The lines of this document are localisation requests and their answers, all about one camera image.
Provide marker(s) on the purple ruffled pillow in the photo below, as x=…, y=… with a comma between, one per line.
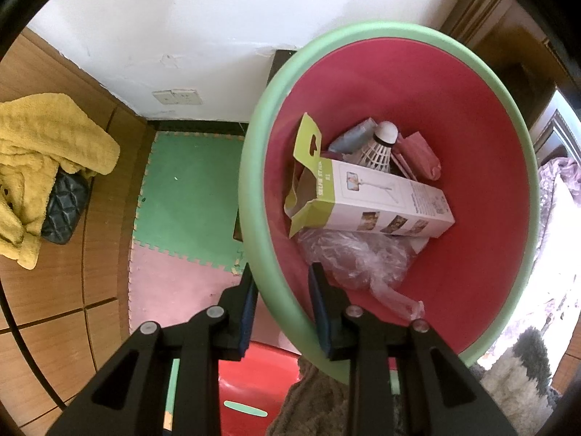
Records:
x=563, y=172

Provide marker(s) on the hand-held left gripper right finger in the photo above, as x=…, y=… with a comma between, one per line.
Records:
x=322, y=318

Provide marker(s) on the yellow fleece jacket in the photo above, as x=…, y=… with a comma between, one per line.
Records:
x=45, y=145

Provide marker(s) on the green white carton box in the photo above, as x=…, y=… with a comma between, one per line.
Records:
x=386, y=204

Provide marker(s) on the clear plastic bag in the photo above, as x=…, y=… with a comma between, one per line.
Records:
x=354, y=259

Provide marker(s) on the pink packet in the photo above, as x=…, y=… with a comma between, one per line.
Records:
x=420, y=154

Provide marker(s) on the dark wooden nightstand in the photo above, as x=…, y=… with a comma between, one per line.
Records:
x=283, y=61

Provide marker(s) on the grey blue tube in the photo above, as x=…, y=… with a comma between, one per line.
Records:
x=352, y=138

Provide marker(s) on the white wall socket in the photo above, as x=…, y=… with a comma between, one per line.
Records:
x=187, y=97
x=163, y=98

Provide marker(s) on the dark wooden headboard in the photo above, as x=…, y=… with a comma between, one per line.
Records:
x=499, y=32

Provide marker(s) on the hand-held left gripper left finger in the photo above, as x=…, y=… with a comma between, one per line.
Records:
x=248, y=313

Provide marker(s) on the person's brown fleece trousers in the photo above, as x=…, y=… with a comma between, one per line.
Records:
x=313, y=404

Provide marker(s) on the white feather shuttlecock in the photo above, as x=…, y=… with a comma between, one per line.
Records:
x=376, y=152

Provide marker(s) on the shaggy grey white blanket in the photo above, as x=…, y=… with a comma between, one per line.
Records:
x=517, y=372

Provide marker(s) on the black quilted bag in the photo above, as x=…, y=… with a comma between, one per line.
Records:
x=63, y=209

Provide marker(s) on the red plastic stool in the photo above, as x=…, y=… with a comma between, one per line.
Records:
x=254, y=372

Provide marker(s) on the red bucket green rim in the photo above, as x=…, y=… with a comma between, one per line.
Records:
x=476, y=145

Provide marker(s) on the pink foam mat tile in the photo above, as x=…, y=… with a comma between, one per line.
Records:
x=172, y=295

